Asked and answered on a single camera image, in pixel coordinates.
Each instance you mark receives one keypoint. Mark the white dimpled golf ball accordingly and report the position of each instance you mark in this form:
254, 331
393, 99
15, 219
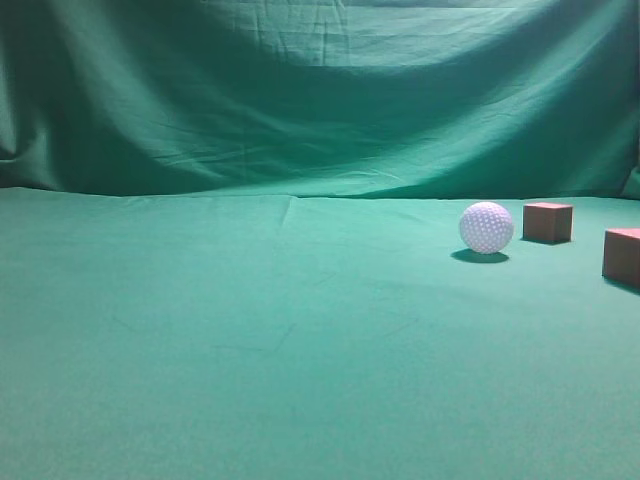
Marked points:
486, 227

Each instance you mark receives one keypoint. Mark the brown cube block at edge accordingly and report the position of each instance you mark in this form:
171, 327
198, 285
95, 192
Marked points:
621, 256

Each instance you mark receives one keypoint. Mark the green cloth backdrop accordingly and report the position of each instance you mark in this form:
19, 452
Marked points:
230, 240

